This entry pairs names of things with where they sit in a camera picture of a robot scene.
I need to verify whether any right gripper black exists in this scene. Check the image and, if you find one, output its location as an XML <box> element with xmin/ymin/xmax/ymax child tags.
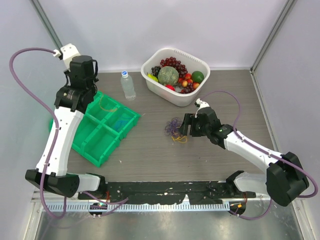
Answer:
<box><xmin>179</xmin><ymin>113</ymin><xmax>210</xmax><ymax>137</ymax></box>

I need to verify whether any yellow thin cable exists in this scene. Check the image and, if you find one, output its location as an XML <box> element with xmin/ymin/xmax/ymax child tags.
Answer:
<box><xmin>171</xmin><ymin>133</ymin><xmax>188</xmax><ymax>144</ymax></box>

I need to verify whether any purple thin cable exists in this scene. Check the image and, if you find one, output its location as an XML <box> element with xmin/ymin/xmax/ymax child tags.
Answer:
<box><xmin>163</xmin><ymin>116</ymin><xmax>183</xmax><ymax>137</ymax></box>

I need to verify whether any red thin cable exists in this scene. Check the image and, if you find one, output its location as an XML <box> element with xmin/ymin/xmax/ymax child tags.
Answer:
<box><xmin>98</xmin><ymin>96</ymin><xmax>121</xmax><ymax>113</ymax></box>

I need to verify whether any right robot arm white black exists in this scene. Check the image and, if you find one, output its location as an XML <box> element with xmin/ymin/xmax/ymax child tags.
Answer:
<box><xmin>178</xmin><ymin>106</ymin><xmax>310</xmax><ymax>207</ymax></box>

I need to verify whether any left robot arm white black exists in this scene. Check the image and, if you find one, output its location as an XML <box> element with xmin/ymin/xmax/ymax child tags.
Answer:
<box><xmin>25</xmin><ymin>55</ymin><xmax>107</xmax><ymax>200</ymax></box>

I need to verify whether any red apple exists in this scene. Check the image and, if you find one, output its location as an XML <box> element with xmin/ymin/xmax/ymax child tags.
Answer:
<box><xmin>165</xmin><ymin>84</ymin><xmax>176</xmax><ymax>92</ymax></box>

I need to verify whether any clear water bottle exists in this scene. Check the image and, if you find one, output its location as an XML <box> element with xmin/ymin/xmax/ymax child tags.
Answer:
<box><xmin>120</xmin><ymin>71</ymin><xmax>136</xmax><ymax>101</ymax></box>

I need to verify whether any green compartment tray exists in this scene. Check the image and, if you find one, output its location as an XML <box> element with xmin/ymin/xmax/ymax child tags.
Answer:
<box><xmin>48</xmin><ymin>90</ymin><xmax>141</xmax><ymax>168</ymax></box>

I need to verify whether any cherry cluster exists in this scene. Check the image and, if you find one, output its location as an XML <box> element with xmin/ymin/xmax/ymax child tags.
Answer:
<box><xmin>177</xmin><ymin>73</ymin><xmax>200</xmax><ymax>94</ymax></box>

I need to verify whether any white plastic basket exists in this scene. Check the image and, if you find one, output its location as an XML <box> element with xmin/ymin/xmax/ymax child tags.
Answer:
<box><xmin>140</xmin><ymin>47</ymin><xmax>211</xmax><ymax>107</ymax></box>

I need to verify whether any green lime fruit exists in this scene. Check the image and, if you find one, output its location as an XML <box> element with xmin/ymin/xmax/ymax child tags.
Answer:
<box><xmin>191</xmin><ymin>71</ymin><xmax>205</xmax><ymax>84</ymax></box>

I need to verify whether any green round melon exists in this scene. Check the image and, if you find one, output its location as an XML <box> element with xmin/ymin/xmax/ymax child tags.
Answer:
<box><xmin>157</xmin><ymin>66</ymin><xmax>179</xmax><ymax>86</ymax></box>

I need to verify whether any yellow banana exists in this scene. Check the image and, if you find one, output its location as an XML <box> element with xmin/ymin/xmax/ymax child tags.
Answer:
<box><xmin>147</xmin><ymin>73</ymin><xmax>159</xmax><ymax>83</ymax></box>

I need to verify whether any dark grape bunch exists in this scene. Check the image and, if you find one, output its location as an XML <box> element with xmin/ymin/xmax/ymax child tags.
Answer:
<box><xmin>151</xmin><ymin>66</ymin><xmax>161</xmax><ymax>77</ymax></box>

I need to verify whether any red grape bunch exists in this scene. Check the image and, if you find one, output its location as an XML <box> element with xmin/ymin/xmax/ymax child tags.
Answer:
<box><xmin>160</xmin><ymin>56</ymin><xmax>188</xmax><ymax>78</ymax></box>

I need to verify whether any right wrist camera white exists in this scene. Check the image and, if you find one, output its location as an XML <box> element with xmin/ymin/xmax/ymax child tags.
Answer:
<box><xmin>194</xmin><ymin>98</ymin><xmax>210</xmax><ymax>118</ymax></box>

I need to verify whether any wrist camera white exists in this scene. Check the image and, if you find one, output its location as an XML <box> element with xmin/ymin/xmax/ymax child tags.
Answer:
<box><xmin>52</xmin><ymin>43</ymin><xmax>81</xmax><ymax>71</ymax></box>
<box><xmin>194</xmin><ymin>98</ymin><xmax>210</xmax><ymax>118</ymax></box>

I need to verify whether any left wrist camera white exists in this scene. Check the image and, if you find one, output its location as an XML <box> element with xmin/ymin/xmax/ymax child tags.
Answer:
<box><xmin>52</xmin><ymin>43</ymin><xmax>81</xmax><ymax>71</ymax></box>

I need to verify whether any aluminium frame rail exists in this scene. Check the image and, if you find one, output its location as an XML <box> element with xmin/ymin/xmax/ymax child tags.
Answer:
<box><xmin>31</xmin><ymin>191</ymin><xmax>51</xmax><ymax>202</ymax></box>

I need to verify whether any slotted white cable duct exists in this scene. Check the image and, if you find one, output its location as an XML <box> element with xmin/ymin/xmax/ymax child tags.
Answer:
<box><xmin>43</xmin><ymin>201</ymin><xmax>230</xmax><ymax>213</ymax></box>

